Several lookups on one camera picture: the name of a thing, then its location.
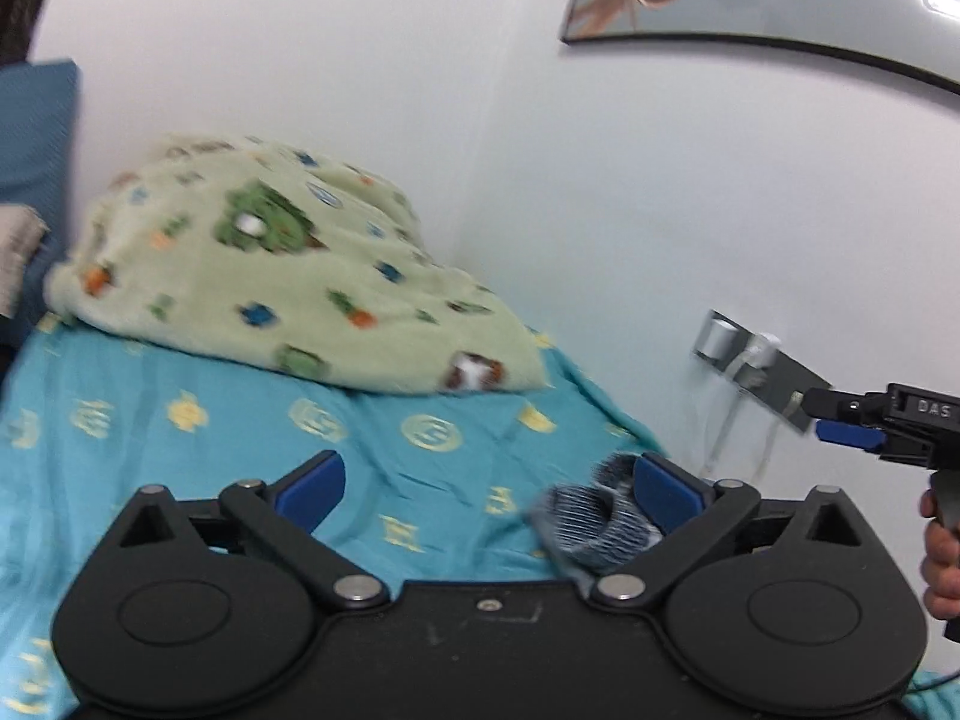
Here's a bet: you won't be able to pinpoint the blue denim jeans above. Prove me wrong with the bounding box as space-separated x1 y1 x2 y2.
527 454 664 596

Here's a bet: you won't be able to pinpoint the person's right hand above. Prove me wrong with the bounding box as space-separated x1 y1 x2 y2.
919 489 960 621

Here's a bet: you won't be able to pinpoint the teal patterned bed sheet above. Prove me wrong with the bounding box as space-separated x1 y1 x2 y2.
2 323 958 718

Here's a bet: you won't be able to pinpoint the green cartoon fleece blanket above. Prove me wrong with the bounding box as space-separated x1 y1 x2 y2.
46 135 547 395

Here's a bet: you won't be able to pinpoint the grey pillow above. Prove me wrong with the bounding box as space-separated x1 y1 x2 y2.
0 203 49 319

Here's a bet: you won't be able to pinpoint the blue cushion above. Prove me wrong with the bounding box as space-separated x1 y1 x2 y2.
2 60 80 346

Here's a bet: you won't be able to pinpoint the dark wall outlet panel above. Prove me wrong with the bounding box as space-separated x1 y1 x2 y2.
693 310 830 434

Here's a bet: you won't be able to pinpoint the white charger cable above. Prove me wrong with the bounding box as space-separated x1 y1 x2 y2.
696 330 786 481

